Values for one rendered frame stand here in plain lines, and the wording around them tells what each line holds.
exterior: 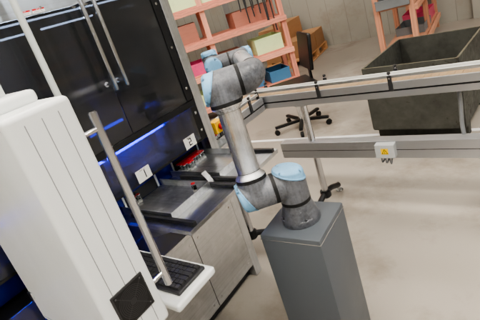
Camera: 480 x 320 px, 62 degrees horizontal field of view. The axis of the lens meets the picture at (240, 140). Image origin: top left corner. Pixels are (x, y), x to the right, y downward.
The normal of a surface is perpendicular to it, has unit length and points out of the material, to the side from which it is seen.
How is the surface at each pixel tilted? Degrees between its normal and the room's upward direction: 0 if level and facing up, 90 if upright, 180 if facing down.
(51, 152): 90
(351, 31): 90
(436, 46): 90
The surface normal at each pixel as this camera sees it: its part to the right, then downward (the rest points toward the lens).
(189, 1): 0.18, 0.29
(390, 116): -0.60, 0.44
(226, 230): 0.79, -0.03
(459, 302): -0.29, -0.90
